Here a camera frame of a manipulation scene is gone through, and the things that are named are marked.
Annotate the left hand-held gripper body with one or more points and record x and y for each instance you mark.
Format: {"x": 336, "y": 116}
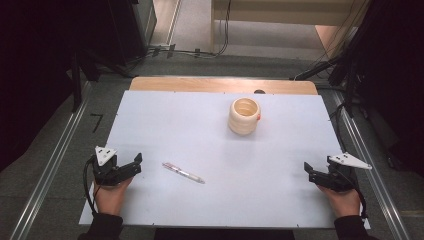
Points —
{"x": 106, "y": 166}

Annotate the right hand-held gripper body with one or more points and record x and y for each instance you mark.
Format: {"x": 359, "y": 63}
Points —
{"x": 343, "y": 171}

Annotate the white pen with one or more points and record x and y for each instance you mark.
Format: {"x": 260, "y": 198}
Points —
{"x": 183, "y": 173}

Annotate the cream ribbed cup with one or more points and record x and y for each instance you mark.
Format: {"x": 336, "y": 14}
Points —
{"x": 243, "y": 120}

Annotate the person's right hand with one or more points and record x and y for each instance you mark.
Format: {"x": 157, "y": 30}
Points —
{"x": 343, "y": 201}

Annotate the person's left hand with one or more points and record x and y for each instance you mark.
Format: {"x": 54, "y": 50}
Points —
{"x": 111, "y": 198}

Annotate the white board sheet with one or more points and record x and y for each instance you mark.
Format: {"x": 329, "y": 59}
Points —
{"x": 200, "y": 133}

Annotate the black metal stand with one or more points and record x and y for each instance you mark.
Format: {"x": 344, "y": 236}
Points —
{"x": 76, "y": 83}
{"x": 350, "y": 86}

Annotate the wooden table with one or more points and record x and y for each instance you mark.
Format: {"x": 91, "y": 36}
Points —
{"x": 200, "y": 84}

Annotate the black curtain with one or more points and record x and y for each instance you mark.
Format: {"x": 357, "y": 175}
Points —
{"x": 396, "y": 83}
{"x": 30, "y": 83}

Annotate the black cabinet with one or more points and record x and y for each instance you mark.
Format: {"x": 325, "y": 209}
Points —
{"x": 133, "y": 26}

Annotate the beige furniture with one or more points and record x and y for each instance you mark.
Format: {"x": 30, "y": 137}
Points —
{"x": 266, "y": 13}

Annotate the metal floor rail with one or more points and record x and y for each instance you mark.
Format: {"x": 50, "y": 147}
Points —
{"x": 373, "y": 180}
{"x": 53, "y": 160}

